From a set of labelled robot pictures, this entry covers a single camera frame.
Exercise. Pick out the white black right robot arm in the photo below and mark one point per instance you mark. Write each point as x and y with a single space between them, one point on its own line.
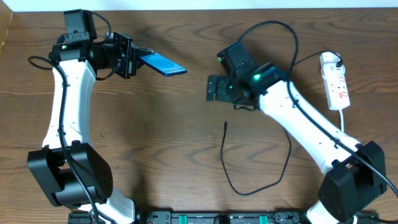
354 173

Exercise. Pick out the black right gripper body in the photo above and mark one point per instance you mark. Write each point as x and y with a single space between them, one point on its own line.
213 88

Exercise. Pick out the white wall charger adapter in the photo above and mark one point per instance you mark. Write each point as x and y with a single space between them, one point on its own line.
331 65

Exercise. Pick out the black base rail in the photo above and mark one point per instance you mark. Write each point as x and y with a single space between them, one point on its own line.
167 217

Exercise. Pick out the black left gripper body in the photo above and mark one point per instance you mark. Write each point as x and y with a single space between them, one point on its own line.
126 55

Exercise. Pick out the white power strip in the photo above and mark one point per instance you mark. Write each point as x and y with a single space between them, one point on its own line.
336 93

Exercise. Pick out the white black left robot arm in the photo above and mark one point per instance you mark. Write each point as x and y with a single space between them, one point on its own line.
69 171

